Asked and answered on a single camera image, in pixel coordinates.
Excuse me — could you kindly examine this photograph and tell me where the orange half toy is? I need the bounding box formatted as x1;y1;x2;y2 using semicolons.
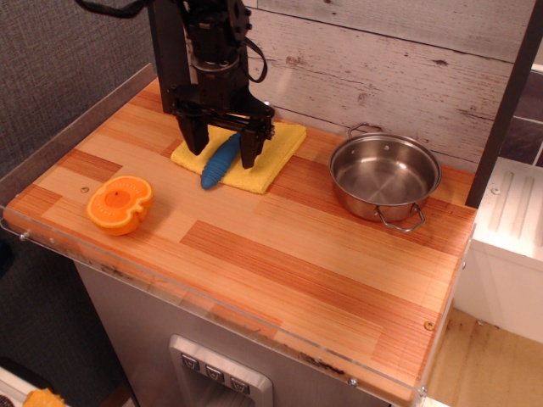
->
86;176;154;236

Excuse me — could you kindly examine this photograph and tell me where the stainless steel pot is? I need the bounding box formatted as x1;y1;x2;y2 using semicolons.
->
328;122;442;232

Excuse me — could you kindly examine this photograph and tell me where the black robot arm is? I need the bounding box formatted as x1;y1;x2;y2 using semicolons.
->
169;1;275;169

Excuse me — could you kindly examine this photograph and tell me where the grey toy fridge cabinet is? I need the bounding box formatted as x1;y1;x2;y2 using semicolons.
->
76;264;386;406

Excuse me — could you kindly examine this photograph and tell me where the white toy sink counter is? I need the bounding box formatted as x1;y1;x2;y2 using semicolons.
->
454;159;542;342

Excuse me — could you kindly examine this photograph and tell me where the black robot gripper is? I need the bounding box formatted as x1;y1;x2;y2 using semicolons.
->
170;65;266;169

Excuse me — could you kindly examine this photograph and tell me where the clear acrylic table guard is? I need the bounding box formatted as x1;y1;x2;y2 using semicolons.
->
1;66;475;406

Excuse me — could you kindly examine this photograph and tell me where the yellow folded cloth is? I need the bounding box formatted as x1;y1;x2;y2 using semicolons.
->
171;122;307;194

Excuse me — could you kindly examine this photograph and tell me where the yellow object bottom left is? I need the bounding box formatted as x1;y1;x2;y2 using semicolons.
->
22;388;67;407

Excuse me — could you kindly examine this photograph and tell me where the dark vertical post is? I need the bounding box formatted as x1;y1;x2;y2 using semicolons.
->
465;0;542;209

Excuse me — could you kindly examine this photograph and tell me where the blue handled metal spoon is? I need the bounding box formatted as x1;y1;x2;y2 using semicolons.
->
200;101;272;191

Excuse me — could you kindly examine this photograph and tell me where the silver dispenser button panel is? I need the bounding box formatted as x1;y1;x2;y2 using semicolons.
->
169;335;274;406

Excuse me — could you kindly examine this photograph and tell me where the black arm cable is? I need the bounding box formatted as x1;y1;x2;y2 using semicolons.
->
74;0;269;84

